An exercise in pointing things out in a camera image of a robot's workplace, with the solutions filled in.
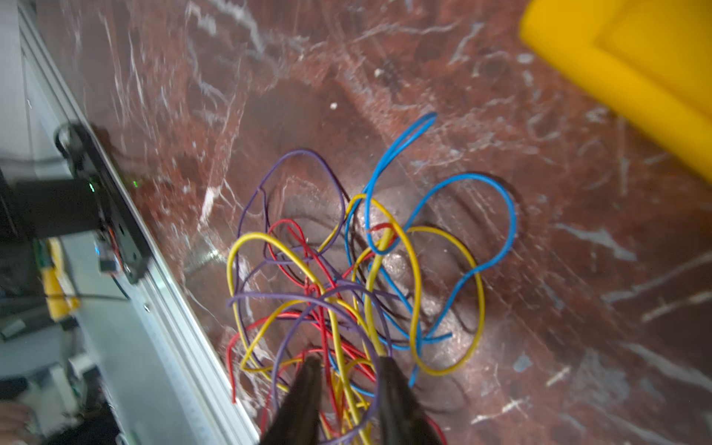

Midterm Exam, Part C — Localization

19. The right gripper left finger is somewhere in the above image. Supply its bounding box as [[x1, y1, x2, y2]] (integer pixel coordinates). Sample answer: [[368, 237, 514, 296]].
[[260, 357, 322, 445]]

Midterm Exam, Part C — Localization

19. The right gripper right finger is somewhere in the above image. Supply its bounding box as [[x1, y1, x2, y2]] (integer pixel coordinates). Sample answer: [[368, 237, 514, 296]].
[[378, 357, 442, 445]]

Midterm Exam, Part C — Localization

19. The yellow plastic bin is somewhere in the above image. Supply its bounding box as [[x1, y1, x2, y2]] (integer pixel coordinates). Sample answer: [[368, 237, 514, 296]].
[[520, 1, 711, 180]]

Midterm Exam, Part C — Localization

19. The aluminium front rail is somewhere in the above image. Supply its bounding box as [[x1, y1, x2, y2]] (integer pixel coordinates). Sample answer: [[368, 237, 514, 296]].
[[16, 0, 263, 445]]

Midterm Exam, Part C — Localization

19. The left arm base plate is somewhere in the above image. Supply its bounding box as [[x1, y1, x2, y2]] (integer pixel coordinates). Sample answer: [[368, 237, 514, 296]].
[[54, 121, 152, 285]]

